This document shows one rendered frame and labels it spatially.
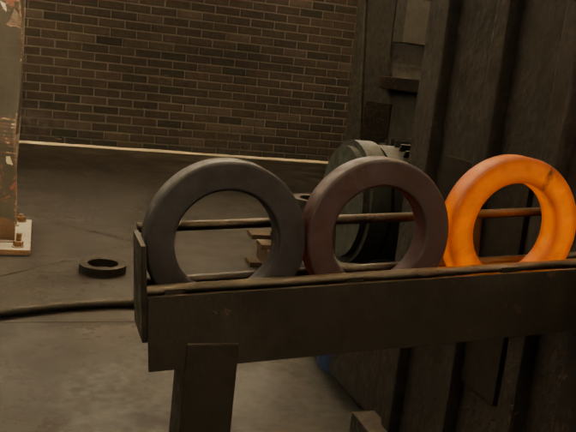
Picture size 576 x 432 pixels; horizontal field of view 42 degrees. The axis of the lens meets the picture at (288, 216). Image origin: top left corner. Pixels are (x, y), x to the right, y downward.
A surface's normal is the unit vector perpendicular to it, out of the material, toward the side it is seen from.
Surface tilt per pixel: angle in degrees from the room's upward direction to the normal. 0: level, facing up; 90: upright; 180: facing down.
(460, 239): 90
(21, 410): 0
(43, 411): 0
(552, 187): 90
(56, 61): 90
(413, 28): 90
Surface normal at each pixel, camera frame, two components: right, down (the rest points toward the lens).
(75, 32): 0.30, 0.22
